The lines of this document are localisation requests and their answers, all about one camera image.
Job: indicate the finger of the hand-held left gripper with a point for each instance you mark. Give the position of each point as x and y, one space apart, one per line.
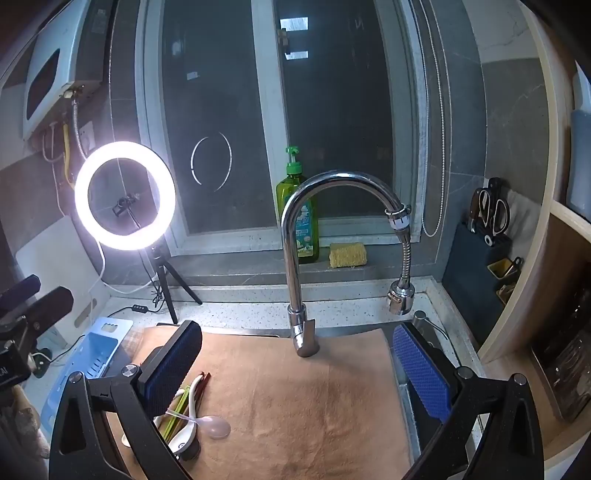
21 290
48 304

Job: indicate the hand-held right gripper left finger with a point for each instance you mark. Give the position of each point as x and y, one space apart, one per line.
171 369

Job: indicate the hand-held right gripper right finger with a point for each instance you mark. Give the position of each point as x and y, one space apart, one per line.
422 369

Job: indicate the red chopstick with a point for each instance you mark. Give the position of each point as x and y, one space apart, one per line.
197 385
206 379

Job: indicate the blue plastic basket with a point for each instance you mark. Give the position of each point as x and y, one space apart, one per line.
87 355

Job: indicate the white ceramic spoon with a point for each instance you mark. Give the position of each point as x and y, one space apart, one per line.
182 445

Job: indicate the person's left hand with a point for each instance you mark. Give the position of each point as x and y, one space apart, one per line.
25 420

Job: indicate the white cutting board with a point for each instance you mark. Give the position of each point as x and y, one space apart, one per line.
60 267

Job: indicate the flexible faucet sprayer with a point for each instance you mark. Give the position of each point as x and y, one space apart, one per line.
401 290

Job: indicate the black tripod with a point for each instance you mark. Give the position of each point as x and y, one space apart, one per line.
162 281

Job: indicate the dark grey knife holder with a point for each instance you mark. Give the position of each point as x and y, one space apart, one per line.
471 286

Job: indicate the brown table mat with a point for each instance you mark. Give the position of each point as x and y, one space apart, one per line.
300 406

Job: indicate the yellow sponge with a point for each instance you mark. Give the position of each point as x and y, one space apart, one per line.
348 256

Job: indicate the dark bag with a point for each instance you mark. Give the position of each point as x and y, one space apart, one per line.
568 360

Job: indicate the chrome faucet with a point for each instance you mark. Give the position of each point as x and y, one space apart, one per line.
292 258

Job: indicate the green dish soap bottle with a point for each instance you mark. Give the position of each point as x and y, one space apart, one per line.
302 217

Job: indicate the wooden shelf unit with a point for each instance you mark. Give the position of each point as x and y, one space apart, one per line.
561 230

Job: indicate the window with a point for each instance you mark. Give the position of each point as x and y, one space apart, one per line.
217 138

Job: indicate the white water heater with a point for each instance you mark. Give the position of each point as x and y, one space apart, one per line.
69 55

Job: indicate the grey plastic container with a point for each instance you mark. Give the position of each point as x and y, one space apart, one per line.
581 147

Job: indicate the wall socket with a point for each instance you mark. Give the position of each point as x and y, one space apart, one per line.
86 134

